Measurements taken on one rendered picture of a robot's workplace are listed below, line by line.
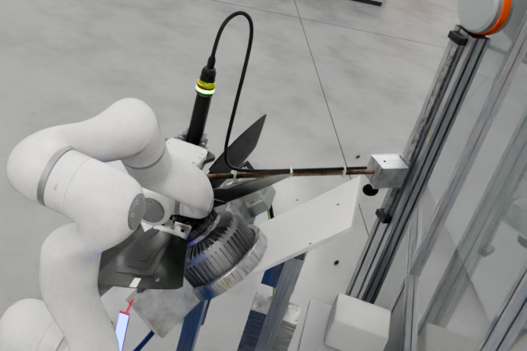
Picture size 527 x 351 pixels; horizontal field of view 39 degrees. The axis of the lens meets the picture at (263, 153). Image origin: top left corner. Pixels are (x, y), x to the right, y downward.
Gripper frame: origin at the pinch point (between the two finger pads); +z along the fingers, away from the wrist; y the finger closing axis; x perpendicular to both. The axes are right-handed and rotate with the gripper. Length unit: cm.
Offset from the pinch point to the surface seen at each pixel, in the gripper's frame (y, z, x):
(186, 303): 9.1, -6.0, -47.0
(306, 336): 44, 11, -61
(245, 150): 9.8, 32.3, -18.7
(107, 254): -16.7, 0.8, -45.7
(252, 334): 29, 17, -72
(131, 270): -4.0, -20.8, -28.0
